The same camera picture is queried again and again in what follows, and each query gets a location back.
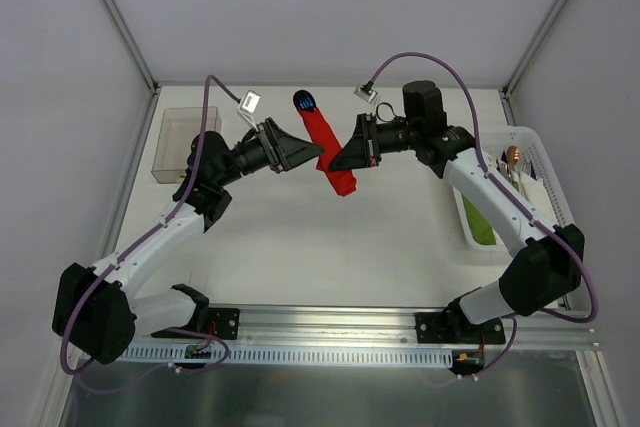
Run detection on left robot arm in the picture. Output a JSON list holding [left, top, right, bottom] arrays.
[[52, 118, 324, 365]]

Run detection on white plastic basket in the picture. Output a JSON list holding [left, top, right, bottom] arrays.
[[447, 126, 574, 256]]

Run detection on clear plastic box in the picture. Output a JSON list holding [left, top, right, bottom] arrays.
[[151, 107, 202, 184]]

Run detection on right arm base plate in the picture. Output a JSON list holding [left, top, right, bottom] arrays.
[[414, 311, 506, 345]]

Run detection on white slotted cable duct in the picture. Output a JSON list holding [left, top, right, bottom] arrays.
[[119, 342, 453, 369]]

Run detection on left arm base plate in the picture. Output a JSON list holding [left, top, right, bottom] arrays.
[[201, 307, 241, 340]]

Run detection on copper spoon in basket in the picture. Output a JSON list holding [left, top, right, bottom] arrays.
[[505, 145, 521, 170]]

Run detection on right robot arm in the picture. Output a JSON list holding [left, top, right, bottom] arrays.
[[330, 80, 584, 343]]

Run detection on left green napkin roll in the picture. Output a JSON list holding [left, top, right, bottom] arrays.
[[462, 196, 502, 246]]

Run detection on red paper napkin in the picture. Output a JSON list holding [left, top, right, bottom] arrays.
[[298, 108, 357, 197]]

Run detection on right white napkin rolls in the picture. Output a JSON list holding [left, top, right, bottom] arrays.
[[518, 170, 556, 220]]

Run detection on aluminium front rail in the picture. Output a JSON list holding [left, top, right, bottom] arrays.
[[124, 300, 600, 351]]

